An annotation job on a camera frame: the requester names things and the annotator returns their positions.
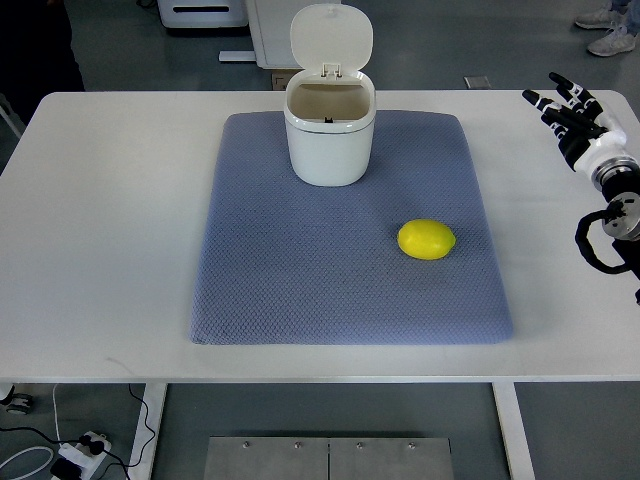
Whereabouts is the cardboard box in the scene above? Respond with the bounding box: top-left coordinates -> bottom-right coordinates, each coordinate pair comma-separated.
271,70 -> 297,91

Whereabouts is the white table right leg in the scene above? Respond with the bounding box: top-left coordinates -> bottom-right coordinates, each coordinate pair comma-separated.
492,381 -> 535,480

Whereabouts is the white sneaker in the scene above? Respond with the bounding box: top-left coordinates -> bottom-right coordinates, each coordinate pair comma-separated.
574,8 -> 624,30
587,26 -> 636,57

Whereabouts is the white table left leg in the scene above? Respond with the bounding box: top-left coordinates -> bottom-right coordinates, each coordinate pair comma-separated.
128,383 -> 168,480

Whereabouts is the white trash bin open lid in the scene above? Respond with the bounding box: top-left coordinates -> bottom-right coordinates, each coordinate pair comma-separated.
284,3 -> 377,187

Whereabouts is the white cable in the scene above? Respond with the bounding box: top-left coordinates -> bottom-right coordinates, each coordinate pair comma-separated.
0,383 -> 64,480

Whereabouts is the white power strip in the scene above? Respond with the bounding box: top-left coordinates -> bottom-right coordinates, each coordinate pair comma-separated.
50,431 -> 112,480

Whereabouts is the black power cable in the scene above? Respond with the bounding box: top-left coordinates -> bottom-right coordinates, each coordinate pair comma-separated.
0,383 -> 157,480

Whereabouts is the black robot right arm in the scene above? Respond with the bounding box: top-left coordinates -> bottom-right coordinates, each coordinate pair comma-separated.
575,157 -> 639,278

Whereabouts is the yellow lemon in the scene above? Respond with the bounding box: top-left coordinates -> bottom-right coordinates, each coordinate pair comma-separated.
397,219 -> 456,260

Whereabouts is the white cabinet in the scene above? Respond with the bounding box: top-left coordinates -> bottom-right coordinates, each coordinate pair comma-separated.
218,0 -> 321,70

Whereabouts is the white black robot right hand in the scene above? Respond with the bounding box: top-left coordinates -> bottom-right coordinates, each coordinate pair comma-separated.
522,72 -> 627,172

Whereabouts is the white sneaker far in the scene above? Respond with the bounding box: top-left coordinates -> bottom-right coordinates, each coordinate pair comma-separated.
574,8 -> 624,30

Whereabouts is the blue textured mat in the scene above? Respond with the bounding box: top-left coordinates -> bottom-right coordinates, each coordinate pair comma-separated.
190,110 -> 513,345

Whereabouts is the white table leg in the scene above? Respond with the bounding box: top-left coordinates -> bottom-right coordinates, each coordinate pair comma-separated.
128,383 -> 168,480
492,381 -> 535,480

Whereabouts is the white sneaker near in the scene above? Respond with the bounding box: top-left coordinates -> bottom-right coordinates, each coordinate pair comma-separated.
587,26 -> 636,57

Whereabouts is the grey metal floor plate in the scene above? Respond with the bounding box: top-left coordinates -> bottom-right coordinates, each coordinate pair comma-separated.
204,436 -> 454,479

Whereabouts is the white appliance black slot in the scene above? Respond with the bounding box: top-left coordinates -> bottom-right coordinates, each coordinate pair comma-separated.
157,0 -> 250,35

